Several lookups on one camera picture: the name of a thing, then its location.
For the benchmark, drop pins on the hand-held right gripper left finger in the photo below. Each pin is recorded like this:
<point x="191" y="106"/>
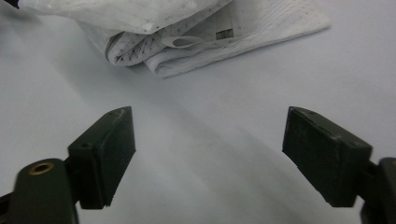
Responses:
<point x="102" y="155"/>

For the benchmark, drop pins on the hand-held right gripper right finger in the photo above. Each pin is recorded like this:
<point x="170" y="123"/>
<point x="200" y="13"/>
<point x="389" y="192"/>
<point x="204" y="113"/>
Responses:
<point x="323" y="155"/>

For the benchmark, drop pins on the white mesh laundry bag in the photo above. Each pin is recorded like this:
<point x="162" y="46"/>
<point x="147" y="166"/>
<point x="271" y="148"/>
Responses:
<point x="186" y="28"/>

